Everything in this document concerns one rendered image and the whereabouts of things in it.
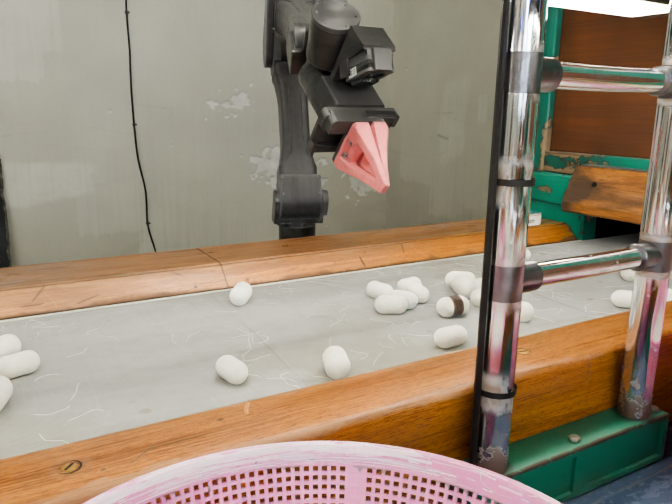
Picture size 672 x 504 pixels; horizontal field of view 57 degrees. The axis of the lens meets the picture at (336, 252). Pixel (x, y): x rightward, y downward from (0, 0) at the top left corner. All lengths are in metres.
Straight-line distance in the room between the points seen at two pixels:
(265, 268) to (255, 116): 2.01
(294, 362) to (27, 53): 2.13
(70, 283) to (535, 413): 0.46
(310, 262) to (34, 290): 0.30
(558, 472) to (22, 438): 0.35
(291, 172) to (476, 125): 1.58
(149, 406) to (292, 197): 0.60
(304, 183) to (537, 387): 0.63
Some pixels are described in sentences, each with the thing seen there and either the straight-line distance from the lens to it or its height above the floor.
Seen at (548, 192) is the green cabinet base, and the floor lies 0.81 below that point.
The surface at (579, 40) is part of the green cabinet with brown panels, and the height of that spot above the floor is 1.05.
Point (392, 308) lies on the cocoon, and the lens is 0.61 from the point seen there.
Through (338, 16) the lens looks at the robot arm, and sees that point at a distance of 0.75.
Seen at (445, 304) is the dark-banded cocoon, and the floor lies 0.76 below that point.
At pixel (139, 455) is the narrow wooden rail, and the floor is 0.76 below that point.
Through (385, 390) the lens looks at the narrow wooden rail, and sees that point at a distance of 0.41.
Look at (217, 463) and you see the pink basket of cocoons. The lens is 0.33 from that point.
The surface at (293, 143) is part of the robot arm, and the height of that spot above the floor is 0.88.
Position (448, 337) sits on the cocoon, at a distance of 0.54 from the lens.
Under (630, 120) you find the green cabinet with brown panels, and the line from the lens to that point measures 1.02.
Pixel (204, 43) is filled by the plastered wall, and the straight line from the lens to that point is 2.65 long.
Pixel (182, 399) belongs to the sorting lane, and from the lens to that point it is 0.46.
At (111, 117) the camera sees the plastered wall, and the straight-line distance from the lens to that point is 2.56.
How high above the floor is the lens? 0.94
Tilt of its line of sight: 13 degrees down
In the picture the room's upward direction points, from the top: 1 degrees clockwise
